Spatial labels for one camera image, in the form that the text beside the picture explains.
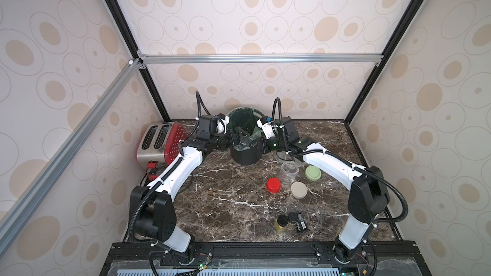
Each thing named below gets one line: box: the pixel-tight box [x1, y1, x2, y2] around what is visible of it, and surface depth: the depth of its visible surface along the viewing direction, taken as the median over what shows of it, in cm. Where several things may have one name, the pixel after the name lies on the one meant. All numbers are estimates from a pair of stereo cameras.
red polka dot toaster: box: [136, 121, 189, 169], surface depth 90 cm
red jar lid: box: [265, 177, 282, 194], surface depth 93 cm
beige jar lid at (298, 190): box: [290, 181, 309, 199], surface depth 91 cm
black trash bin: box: [230, 145, 263, 166], surface depth 102 cm
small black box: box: [296, 214, 307, 232], surface depth 81 cm
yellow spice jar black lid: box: [273, 214, 289, 235], surface depth 75 cm
